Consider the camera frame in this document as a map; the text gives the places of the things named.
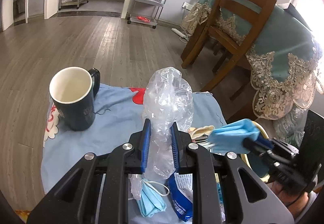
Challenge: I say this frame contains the clear plastic bag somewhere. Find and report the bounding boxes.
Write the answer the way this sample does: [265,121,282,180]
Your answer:
[142,67,194,181]

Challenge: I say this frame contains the light blue face mask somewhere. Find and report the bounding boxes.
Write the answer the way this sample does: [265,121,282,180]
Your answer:
[204,119,260,155]

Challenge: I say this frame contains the blue white wipes package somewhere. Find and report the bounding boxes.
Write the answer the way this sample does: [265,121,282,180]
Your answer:
[167,172,193,222]

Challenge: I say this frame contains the person's right hand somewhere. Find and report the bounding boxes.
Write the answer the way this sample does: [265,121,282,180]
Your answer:
[269,181,309,219]

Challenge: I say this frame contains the teal bin with yellow rim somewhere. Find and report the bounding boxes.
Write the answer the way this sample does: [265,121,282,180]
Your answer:
[241,121,270,183]

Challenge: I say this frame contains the clear water bottle pack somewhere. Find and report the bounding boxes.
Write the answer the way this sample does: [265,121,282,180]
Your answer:
[273,105,308,148]

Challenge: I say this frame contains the light blue cartoon cushion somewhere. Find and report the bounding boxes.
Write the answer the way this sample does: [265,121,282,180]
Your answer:
[40,83,227,224]

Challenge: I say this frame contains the teal lace tablecloth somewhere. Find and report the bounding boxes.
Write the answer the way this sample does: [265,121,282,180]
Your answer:
[181,0,323,120]

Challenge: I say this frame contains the black mug white inside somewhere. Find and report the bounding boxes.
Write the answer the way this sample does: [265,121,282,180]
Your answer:
[49,66,100,131]

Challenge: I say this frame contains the white power strip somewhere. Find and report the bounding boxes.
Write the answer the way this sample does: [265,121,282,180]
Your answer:
[171,28,188,39]

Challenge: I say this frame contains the wooden dining chair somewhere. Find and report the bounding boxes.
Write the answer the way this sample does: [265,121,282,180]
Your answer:
[181,0,277,92]

